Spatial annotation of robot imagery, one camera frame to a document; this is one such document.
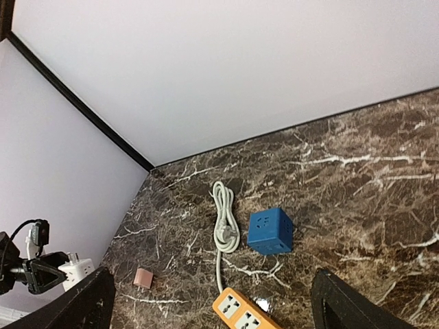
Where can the white cube socket adapter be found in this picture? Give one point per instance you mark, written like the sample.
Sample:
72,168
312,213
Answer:
76,269

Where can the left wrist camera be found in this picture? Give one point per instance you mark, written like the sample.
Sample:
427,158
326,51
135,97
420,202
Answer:
37,238

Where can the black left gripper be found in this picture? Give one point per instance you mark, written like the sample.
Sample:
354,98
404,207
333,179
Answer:
43,275

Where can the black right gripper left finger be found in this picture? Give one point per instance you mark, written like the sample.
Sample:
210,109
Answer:
88,304

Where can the left black frame post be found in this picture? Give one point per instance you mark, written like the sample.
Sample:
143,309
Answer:
7,13

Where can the blue cube socket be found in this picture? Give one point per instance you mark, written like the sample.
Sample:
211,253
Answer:
270,232

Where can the orange power strip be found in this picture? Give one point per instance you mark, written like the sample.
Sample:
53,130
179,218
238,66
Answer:
237,311

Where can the pink wall charger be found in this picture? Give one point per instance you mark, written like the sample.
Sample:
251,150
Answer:
143,278

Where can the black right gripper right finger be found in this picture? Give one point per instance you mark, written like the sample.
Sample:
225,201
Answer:
335,304

